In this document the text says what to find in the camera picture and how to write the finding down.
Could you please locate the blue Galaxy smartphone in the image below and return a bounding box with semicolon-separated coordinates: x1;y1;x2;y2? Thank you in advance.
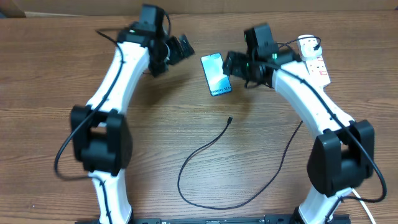
200;53;232;96

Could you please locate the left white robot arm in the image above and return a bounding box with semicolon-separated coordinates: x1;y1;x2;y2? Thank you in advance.
68;4;195;223

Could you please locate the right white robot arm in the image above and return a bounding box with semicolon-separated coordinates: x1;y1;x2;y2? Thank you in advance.
223;24;377;223

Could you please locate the white charger adapter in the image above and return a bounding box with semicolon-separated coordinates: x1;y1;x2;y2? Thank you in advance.
297;34;323;61

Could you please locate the white power strip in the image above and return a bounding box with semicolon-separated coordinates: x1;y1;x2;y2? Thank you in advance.
304;55;331;88

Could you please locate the cardboard backdrop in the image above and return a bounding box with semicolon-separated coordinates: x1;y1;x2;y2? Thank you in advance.
1;0;397;17

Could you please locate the white power strip cord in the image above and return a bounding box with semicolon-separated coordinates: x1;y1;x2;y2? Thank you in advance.
351;188;377;224

